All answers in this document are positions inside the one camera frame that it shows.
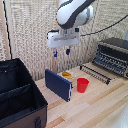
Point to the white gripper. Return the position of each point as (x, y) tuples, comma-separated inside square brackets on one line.
[(63, 39)]

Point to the yellow banana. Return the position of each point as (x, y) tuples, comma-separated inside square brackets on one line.
[(67, 74)]

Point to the clear plastic bowl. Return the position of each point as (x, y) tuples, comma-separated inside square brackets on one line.
[(74, 77)]

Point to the red plastic cup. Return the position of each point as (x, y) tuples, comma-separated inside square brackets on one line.
[(82, 85)]

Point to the black toaster oven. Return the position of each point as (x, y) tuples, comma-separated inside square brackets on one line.
[(112, 56)]

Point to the black vertical pole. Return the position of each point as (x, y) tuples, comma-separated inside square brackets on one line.
[(6, 30)]

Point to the black fabric storage box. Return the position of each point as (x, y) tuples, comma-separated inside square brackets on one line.
[(18, 96)]

